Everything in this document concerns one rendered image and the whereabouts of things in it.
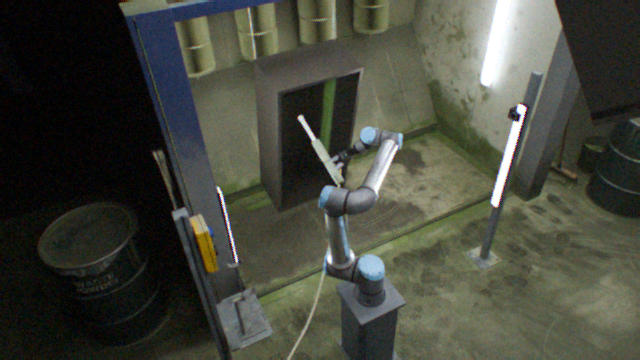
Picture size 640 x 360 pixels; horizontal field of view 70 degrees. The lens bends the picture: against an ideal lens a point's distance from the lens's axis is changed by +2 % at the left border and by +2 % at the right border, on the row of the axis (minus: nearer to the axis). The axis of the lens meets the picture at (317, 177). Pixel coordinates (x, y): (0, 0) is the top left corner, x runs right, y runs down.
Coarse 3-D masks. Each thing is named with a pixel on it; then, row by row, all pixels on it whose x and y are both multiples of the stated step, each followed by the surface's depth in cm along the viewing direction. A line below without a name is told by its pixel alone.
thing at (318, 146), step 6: (300, 120) 275; (306, 126) 274; (312, 138) 273; (312, 144) 273; (318, 144) 271; (318, 150) 271; (324, 150) 271; (324, 156) 270; (324, 162) 271; (330, 162) 270; (330, 168) 270; (336, 168) 270; (336, 174) 269; (336, 180) 269; (342, 180) 268
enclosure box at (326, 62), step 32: (256, 64) 277; (288, 64) 278; (320, 64) 280; (352, 64) 282; (256, 96) 300; (288, 96) 316; (320, 96) 333; (352, 96) 307; (288, 128) 340; (320, 128) 359; (352, 128) 320; (288, 160) 368; (320, 160) 390; (288, 192) 365; (320, 192) 367
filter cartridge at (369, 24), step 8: (360, 0) 401; (368, 0) 399; (376, 0) 399; (384, 0) 402; (360, 8) 407; (368, 8) 404; (376, 8) 403; (384, 8) 407; (360, 16) 410; (368, 16) 409; (376, 16) 407; (384, 16) 411; (360, 24) 415; (368, 24) 413; (376, 24) 413; (384, 24) 416; (360, 32) 419; (368, 32) 415; (376, 32) 416
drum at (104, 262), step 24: (144, 240) 317; (48, 264) 265; (96, 264) 267; (120, 264) 279; (144, 264) 300; (72, 288) 277; (96, 288) 278; (120, 288) 286; (144, 288) 304; (96, 312) 291; (120, 312) 297; (144, 312) 311; (96, 336) 314; (120, 336) 310; (144, 336) 321
